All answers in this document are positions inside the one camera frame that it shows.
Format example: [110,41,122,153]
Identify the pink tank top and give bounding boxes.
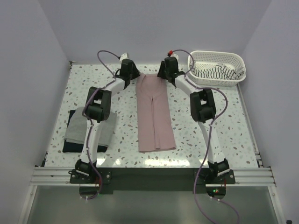
[135,73,176,153]

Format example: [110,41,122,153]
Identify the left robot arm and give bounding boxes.
[75,59,140,183]

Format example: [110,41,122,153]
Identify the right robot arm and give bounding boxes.
[157,56,230,183]

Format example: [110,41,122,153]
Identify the striped tank top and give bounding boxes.
[188,59,246,81]

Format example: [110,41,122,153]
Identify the grey folded tank top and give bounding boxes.
[64,107,117,152]

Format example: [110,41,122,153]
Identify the white plastic basket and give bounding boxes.
[188,50,246,87]

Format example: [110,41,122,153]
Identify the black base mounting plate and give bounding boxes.
[69,168,236,198]

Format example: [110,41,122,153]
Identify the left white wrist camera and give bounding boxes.
[120,53,129,61]

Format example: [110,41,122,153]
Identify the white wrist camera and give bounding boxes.
[120,53,129,61]
[167,50,179,60]

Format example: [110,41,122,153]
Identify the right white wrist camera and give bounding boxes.
[167,50,179,60]

